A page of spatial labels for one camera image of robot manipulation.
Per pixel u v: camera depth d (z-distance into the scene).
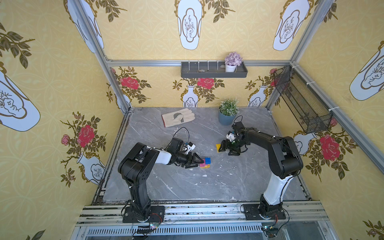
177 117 1.14
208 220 0.73
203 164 0.87
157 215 0.73
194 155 0.83
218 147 0.97
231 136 0.92
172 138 0.80
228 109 1.01
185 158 0.83
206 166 0.89
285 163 0.50
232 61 0.82
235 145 0.84
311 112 0.84
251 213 0.73
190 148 0.88
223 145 0.88
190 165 0.84
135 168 0.49
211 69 0.93
